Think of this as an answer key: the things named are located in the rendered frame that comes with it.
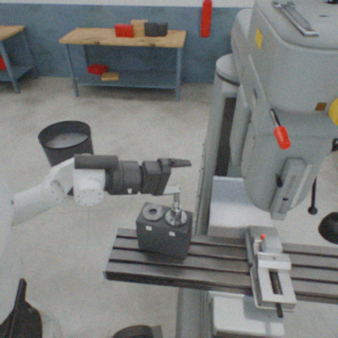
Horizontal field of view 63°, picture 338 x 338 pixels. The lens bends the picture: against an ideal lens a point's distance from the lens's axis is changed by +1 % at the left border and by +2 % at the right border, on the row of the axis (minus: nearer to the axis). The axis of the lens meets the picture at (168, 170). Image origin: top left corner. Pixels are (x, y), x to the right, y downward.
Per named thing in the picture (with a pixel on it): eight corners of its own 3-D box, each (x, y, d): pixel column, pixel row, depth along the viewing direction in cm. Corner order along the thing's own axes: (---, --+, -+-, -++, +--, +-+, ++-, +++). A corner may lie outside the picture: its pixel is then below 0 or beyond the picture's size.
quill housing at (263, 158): (306, 220, 88) (349, 134, 67) (240, 214, 89) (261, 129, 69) (292, 179, 102) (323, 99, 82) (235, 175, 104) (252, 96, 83)
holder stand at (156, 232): (185, 260, 121) (187, 232, 108) (138, 247, 125) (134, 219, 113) (191, 238, 130) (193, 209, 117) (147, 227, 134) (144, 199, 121)
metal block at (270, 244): (278, 257, 113) (282, 248, 109) (263, 255, 113) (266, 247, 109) (275, 246, 117) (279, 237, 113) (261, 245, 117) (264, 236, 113)
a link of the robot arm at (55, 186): (107, 189, 66) (57, 212, 67) (103, 164, 72) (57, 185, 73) (94, 173, 61) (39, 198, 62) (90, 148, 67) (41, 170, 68)
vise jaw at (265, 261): (289, 272, 109) (292, 267, 106) (257, 270, 110) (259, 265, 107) (285, 259, 113) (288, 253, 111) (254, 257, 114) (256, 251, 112)
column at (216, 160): (250, 288, 206) (329, 86, 106) (189, 282, 209) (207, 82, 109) (243, 233, 244) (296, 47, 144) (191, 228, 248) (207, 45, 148)
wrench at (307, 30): (326, 38, 38) (328, 31, 37) (295, 37, 38) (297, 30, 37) (290, 5, 56) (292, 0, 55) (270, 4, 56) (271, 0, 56)
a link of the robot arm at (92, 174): (121, 208, 68) (72, 210, 64) (115, 177, 75) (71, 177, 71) (130, 175, 61) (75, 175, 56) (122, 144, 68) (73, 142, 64)
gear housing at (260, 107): (364, 142, 65) (385, 102, 58) (255, 136, 66) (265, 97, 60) (319, 84, 90) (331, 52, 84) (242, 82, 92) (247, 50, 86)
